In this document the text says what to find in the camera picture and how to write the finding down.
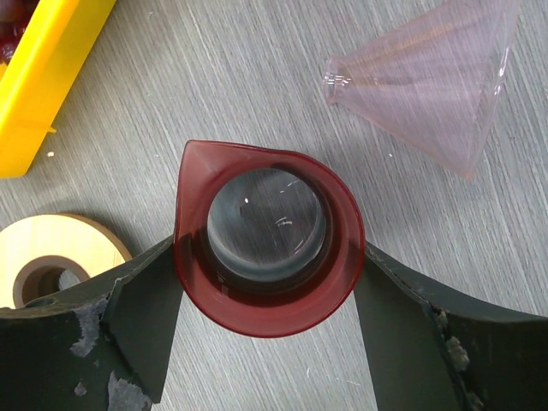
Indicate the yellow plastic tray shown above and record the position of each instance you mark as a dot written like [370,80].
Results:
[52,50]

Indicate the round wooden ring holder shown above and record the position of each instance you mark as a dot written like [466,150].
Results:
[33,248]

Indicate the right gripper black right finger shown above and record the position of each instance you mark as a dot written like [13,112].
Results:
[431,347]

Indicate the red cherry bunch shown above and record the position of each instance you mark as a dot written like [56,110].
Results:
[15,16]

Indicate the clear pink cone dripper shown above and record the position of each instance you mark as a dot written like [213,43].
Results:
[433,82]

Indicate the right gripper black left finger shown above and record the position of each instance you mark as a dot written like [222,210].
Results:
[100,345]

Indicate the dark red glass carafe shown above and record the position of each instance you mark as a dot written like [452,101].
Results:
[268,243]

